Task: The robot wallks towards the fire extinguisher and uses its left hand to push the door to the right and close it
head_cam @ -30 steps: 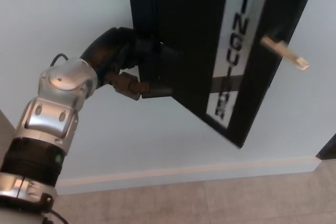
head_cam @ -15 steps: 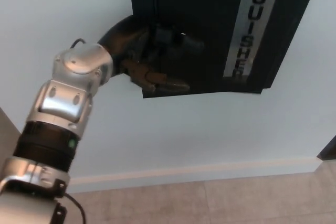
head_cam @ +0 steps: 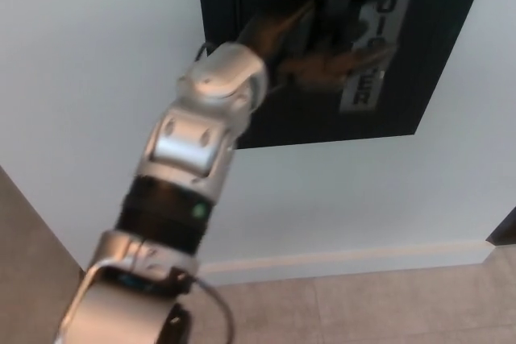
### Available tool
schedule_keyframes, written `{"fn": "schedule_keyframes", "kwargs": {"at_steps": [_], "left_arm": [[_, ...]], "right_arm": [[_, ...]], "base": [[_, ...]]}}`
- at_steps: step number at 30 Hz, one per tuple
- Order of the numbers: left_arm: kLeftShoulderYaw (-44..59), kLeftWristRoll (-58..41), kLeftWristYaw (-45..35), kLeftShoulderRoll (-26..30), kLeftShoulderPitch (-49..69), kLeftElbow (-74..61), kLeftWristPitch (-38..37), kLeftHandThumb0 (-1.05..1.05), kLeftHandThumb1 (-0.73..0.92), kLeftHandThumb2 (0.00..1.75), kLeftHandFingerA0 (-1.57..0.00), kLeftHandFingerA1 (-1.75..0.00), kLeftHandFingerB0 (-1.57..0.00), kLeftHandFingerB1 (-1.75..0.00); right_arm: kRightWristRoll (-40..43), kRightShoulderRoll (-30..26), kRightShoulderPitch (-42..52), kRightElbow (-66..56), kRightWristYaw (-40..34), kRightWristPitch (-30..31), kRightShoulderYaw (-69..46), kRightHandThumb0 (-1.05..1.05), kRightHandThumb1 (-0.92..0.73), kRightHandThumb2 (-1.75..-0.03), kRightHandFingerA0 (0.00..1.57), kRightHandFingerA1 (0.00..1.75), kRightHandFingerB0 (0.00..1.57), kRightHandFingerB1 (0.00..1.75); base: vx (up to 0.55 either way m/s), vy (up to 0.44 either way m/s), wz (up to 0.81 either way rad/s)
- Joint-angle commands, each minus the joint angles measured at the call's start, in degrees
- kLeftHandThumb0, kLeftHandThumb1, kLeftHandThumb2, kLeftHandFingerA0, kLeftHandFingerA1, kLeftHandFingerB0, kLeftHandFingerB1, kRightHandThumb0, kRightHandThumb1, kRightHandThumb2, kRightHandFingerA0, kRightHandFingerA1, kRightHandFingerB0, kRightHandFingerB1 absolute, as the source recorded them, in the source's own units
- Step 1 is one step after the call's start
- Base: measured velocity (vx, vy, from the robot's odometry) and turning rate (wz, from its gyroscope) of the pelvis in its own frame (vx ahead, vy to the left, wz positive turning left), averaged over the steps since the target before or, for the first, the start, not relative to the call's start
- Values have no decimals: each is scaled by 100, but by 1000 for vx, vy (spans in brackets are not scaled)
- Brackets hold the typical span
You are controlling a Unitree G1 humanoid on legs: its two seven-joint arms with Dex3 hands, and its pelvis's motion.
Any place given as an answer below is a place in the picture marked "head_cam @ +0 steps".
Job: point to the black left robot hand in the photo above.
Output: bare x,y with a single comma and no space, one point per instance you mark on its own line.
278,34

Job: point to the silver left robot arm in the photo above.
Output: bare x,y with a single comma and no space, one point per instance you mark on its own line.
181,146

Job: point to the silver extinguisher letter strip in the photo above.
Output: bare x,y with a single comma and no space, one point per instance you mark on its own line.
364,86

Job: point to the white baseboard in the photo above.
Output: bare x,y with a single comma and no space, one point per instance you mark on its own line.
342,261

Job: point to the black doorway frame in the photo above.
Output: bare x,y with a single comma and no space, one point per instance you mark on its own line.
504,231

